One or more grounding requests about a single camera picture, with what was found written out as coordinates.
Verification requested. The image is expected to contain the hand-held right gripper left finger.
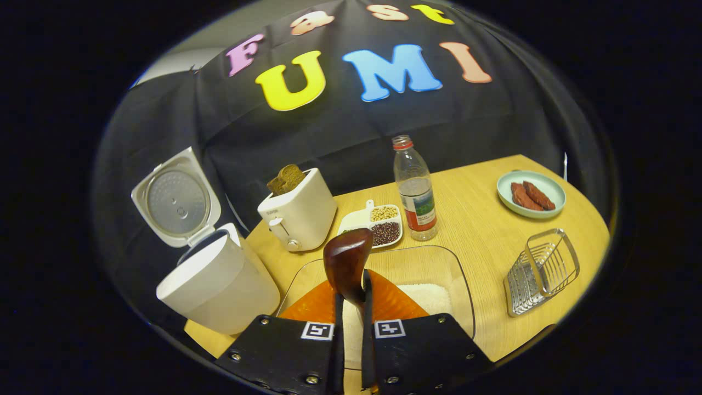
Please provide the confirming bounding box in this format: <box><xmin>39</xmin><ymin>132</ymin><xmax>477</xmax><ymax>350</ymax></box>
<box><xmin>215</xmin><ymin>280</ymin><xmax>345</xmax><ymax>395</ymax></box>

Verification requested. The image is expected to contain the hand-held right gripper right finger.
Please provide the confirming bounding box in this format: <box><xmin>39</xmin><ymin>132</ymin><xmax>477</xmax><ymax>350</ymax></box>
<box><xmin>361</xmin><ymin>269</ymin><xmax>494</xmax><ymax>395</ymax></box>

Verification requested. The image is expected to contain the dark wooden spoon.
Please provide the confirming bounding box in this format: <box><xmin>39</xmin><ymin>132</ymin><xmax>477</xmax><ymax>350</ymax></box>
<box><xmin>323</xmin><ymin>228</ymin><xmax>375</xmax><ymax>308</ymax></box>

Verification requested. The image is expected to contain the white rice cooker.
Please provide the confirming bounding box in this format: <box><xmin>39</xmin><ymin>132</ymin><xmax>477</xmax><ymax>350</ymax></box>
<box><xmin>131</xmin><ymin>146</ymin><xmax>281</xmax><ymax>335</ymax></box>

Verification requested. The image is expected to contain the metal wire chopstick holder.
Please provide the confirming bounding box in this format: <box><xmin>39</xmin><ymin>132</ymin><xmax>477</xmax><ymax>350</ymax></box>
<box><xmin>503</xmin><ymin>228</ymin><xmax>581</xmax><ymax>318</ymax></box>

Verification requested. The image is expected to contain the clear glass rice dish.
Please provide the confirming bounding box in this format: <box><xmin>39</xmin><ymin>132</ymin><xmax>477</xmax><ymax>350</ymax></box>
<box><xmin>277</xmin><ymin>245</ymin><xmax>476</xmax><ymax>371</ymax></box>

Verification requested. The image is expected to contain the pile of dark red beans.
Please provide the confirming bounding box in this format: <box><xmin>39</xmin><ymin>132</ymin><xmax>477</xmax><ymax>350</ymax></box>
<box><xmin>371</xmin><ymin>222</ymin><xmax>401</xmax><ymax>246</ymax></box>

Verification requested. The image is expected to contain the white divided bean dish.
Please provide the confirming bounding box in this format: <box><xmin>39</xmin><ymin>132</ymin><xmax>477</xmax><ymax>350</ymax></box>
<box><xmin>337</xmin><ymin>200</ymin><xmax>404</xmax><ymax>250</ymax></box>

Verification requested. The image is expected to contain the white toaster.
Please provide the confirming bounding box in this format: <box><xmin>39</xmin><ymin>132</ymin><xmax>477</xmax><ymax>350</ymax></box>
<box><xmin>257</xmin><ymin>167</ymin><xmax>338</xmax><ymax>252</ymax></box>

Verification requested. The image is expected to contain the clear plastic water bottle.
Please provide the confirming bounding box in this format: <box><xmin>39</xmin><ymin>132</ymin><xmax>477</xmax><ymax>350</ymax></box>
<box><xmin>392</xmin><ymin>135</ymin><xmax>438</xmax><ymax>242</ymax></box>

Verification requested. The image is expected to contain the pale green plate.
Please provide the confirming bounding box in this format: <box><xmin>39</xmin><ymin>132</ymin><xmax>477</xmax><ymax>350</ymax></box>
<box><xmin>497</xmin><ymin>170</ymin><xmax>567</xmax><ymax>220</ymax></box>

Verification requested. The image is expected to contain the red-brown meat slice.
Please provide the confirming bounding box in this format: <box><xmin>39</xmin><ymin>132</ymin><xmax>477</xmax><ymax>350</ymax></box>
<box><xmin>511</xmin><ymin>183</ymin><xmax>544</xmax><ymax>212</ymax></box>
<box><xmin>523</xmin><ymin>180</ymin><xmax>556</xmax><ymax>211</ymax></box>

